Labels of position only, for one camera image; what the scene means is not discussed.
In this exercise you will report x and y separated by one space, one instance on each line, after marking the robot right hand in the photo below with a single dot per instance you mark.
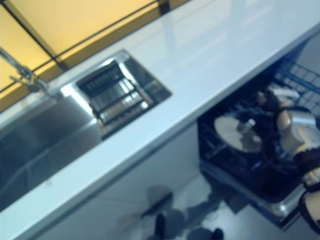
268 102

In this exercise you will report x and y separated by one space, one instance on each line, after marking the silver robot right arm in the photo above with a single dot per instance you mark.
300 135

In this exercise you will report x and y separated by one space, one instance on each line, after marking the black robot foot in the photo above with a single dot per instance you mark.
218 233
161 225

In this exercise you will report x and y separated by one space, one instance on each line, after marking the black dish drying rack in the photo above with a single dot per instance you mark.
112 92

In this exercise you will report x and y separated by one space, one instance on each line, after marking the white cabinet door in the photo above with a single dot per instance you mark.
125 190

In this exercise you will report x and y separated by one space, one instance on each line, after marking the stainless steel sink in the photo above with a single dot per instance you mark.
37 140

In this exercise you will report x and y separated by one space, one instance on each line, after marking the chrome gooseneck faucet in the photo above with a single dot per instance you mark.
25 72

